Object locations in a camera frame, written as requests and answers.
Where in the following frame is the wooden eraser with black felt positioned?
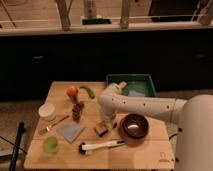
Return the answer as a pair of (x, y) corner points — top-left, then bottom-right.
(94, 122), (117, 137)

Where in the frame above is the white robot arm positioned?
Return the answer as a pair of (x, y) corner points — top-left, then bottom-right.
(98, 83), (213, 171)

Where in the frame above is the dark red bowl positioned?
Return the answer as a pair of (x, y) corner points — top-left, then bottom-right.
(119, 113), (149, 140)

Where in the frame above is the green cucumber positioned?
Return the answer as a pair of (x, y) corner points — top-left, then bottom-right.
(79, 86), (96, 99)

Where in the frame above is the brown grape bunch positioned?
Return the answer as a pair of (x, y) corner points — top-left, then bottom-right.
(72, 101), (84, 122)

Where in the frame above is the blue-grey sponge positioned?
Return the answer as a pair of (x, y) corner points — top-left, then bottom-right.
(128, 90), (145, 97)

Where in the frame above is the blue-grey folded cloth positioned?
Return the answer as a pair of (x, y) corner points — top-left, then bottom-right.
(58, 124), (85, 143)

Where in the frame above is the green plastic tray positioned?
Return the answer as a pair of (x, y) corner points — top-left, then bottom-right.
(106, 74), (156, 97)

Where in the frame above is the orange tomato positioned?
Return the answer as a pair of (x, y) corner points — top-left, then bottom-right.
(66, 86), (78, 97)

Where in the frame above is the white round container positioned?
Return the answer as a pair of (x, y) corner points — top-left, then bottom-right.
(38, 103), (56, 121)

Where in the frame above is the green plastic cup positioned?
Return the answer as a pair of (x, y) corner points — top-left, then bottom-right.
(43, 136), (59, 154)

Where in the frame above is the black pole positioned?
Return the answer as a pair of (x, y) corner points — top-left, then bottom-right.
(9, 122), (25, 171)

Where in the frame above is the green box on shelf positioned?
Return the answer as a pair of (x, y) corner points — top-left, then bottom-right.
(82, 18), (111, 25)

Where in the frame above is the white handled dish brush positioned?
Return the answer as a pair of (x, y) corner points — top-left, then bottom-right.
(79, 140), (125, 155)

